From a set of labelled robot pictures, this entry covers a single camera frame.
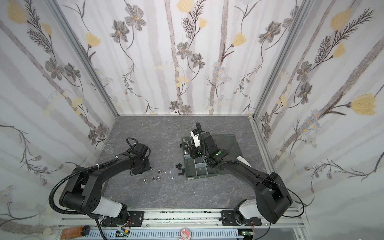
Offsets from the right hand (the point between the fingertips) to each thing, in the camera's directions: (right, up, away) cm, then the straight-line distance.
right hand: (191, 145), depth 81 cm
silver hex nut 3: (-22, -20, +6) cm, 31 cm away
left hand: (-27, -14, +11) cm, 32 cm away
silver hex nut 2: (-27, -21, +5) cm, 35 cm away
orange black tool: (-53, -38, -14) cm, 67 cm away
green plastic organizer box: (+4, -14, +9) cm, 18 cm away
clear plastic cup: (-55, -3, +15) cm, 57 cm away
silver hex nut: (-20, -17, +9) cm, 28 cm away
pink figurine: (-2, -39, -13) cm, 42 cm away
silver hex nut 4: (-20, -20, +6) cm, 29 cm away
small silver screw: (-11, -20, +7) cm, 24 cm away
